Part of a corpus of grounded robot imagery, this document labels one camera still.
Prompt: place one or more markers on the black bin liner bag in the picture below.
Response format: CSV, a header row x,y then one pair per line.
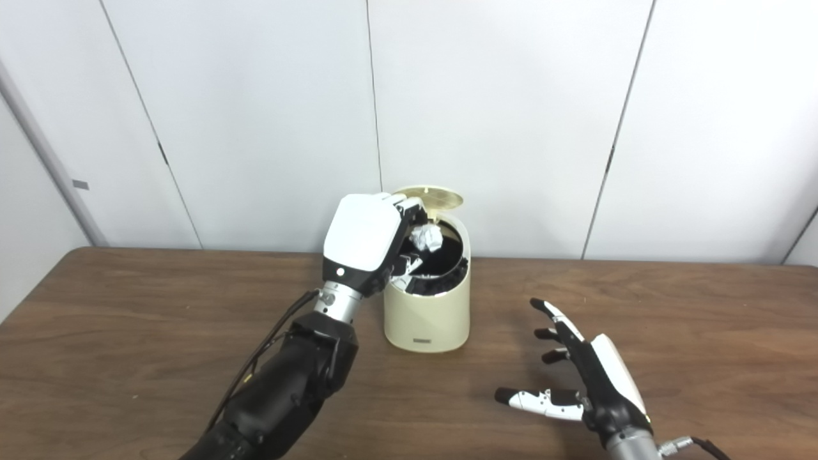
x,y
447,262

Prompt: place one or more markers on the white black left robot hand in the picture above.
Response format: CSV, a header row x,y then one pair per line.
x,y
361,236

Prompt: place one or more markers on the cream-colored desktop trash bin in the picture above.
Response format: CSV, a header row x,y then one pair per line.
x,y
428,319

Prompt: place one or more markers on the round cream bin lid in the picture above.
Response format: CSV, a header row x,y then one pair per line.
x,y
441,197

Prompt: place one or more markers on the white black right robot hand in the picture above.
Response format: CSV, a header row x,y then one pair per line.
x,y
610,383

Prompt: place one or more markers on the white paper ball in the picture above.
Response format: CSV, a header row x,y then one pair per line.
x,y
427,237

